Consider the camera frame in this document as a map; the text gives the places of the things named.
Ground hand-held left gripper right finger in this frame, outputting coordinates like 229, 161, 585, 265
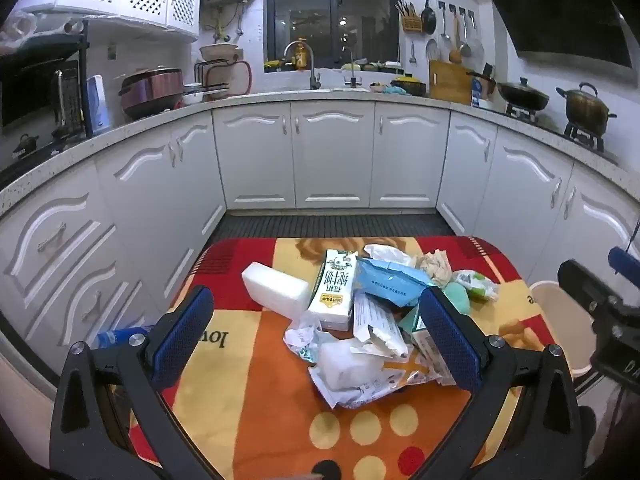
415, 286, 586, 480

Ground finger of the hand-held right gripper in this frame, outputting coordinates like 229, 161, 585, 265
557, 259, 626, 321
607, 246, 640, 277

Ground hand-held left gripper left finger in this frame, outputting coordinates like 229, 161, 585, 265
49, 285, 216, 480

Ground small green carton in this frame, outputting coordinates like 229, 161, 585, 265
400, 305, 458, 386

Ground beige plastic bucket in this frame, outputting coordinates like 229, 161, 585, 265
529, 280, 598, 378

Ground green white plastic wrapper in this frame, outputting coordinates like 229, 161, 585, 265
451, 270, 501, 302

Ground beige tissue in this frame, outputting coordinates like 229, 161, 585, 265
416, 251, 453, 288

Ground white paper leaflet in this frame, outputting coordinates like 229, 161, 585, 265
352, 292, 408, 361

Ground blue wet wipes packet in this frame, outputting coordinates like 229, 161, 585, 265
356, 256, 438, 308

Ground white foam block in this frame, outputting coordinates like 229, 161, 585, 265
241, 261, 311, 313

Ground white plastic bag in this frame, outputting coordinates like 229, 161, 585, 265
307, 337, 436, 408

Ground white paper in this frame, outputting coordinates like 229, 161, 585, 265
363, 244, 418, 268

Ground clear wrapper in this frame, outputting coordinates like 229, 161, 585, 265
283, 317, 323, 363

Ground green white milk carton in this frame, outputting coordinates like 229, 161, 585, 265
305, 249, 358, 332

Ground blue plastic bag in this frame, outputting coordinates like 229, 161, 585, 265
95, 327, 151, 351

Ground red yellow printed blanket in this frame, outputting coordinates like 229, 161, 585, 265
127, 236, 573, 480

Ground black gas stove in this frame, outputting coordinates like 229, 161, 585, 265
505, 102, 606, 153

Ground brass stock pot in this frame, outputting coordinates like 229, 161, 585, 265
556, 82, 618, 136

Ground dark ribbed floor mat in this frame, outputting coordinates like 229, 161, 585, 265
210, 210, 456, 256

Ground black wok with lid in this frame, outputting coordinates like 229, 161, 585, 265
467, 71, 551, 111

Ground white base cabinets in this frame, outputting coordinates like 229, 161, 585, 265
0, 95, 640, 411

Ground wooden cutting board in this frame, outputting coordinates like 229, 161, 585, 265
428, 59, 473, 106

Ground copper rice cooker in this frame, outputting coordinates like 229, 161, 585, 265
118, 66, 185, 121

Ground white blue kettle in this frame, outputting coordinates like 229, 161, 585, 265
86, 75, 112, 136

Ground small black pot lid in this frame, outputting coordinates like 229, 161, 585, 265
11, 133, 38, 161

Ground black pot with yellow lid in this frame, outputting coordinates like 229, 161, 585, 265
390, 74, 428, 97

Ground black range hood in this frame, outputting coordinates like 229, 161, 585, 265
475, 0, 633, 68

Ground hanging metal skimmer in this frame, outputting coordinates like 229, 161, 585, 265
460, 10, 486, 59

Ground hanging wooden spoon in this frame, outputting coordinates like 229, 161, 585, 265
448, 10, 463, 63

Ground small metal faucet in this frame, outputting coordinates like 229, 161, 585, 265
342, 47, 363, 88

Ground beige clay pot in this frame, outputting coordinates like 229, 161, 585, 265
199, 43, 240, 66

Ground black oven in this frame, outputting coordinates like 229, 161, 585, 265
0, 42, 91, 133

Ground tall metal faucet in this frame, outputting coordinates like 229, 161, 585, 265
283, 41, 322, 91

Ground wooden chopstick holder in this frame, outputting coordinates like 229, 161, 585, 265
397, 0, 426, 33

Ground dark kitchen window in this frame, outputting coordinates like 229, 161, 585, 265
265, 0, 401, 73

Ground clear plastic bag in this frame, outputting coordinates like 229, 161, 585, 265
0, 10, 38, 43

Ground wire dish rack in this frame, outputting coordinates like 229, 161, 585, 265
192, 60, 253, 100

